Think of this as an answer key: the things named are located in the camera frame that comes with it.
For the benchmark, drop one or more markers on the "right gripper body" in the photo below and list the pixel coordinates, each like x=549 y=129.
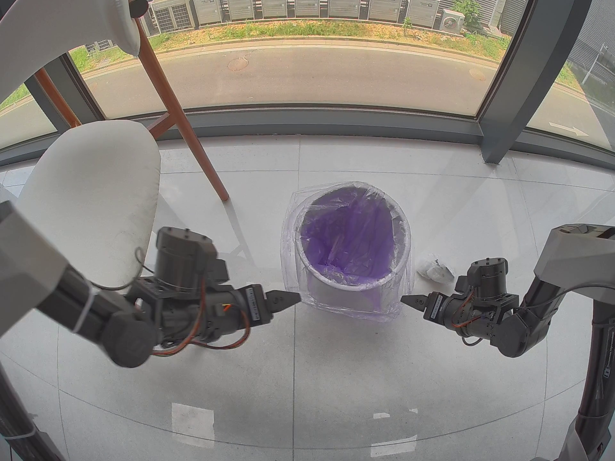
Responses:
x=435 y=308

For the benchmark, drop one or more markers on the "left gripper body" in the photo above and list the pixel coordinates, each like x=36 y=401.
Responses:
x=254 y=305

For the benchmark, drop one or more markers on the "white paper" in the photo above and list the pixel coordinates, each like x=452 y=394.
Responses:
x=435 y=272

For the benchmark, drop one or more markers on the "purple plastic bag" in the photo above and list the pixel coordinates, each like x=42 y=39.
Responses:
x=336 y=243

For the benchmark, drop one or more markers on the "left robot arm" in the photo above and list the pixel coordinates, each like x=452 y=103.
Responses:
x=72 y=305

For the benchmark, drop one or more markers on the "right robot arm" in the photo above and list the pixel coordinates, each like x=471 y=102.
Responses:
x=528 y=324

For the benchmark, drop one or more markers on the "white trash bin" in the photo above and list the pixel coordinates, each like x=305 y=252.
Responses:
x=336 y=298

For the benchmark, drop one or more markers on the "white cushioned wooden chair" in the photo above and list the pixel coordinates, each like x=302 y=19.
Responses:
x=96 y=199

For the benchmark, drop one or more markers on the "window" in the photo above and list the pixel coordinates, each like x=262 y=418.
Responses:
x=526 y=65

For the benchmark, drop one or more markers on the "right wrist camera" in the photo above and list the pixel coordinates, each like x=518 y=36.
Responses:
x=462 y=286

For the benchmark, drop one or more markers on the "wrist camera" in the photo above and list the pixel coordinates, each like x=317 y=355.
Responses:
x=220 y=272
x=462 y=286

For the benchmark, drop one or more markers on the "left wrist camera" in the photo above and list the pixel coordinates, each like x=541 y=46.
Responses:
x=220 y=272

